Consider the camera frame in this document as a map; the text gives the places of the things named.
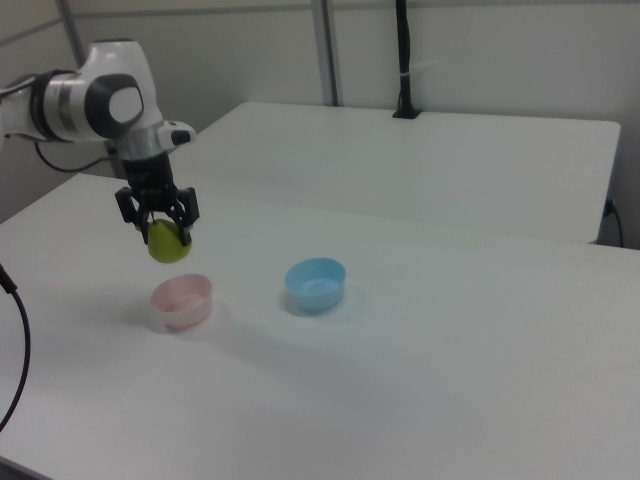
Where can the pink plastic bowl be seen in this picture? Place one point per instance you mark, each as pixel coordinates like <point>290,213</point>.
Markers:
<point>182,302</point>

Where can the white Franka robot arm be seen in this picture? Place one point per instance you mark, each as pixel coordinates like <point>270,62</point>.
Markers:
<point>100,95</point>

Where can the grey slanted partition post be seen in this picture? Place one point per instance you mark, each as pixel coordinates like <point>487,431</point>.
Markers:
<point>72,30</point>

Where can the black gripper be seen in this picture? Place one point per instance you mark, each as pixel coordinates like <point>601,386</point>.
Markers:
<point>150,180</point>

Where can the blue plastic bowl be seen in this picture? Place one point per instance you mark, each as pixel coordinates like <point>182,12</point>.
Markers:
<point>315,290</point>

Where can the green pear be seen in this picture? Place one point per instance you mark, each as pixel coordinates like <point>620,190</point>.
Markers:
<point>167,247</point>

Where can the grey vertical partition post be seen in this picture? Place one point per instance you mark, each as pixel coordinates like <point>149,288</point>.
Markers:
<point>327,50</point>

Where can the black pole with base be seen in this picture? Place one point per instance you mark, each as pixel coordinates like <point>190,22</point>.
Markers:
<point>406,60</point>

